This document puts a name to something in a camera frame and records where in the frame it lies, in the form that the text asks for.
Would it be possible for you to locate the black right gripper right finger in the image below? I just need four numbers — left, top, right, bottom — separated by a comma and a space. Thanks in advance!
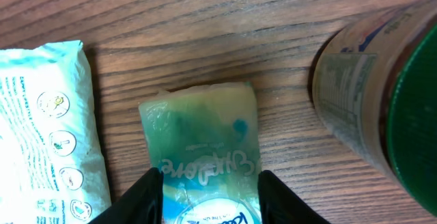
257, 170, 329, 224

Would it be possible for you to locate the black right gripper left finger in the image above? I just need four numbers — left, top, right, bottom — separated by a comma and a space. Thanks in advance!
89, 167, 164, 224

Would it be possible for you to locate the green white can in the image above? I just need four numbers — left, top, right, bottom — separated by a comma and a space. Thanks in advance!
312, 0, 436, 213

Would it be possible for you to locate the mint green tissue pack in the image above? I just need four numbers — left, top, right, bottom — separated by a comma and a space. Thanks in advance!
1, 40, 111, 223

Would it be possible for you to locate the teal white tissue pack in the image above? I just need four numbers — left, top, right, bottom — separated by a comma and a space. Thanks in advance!
139, 83, 262, 223

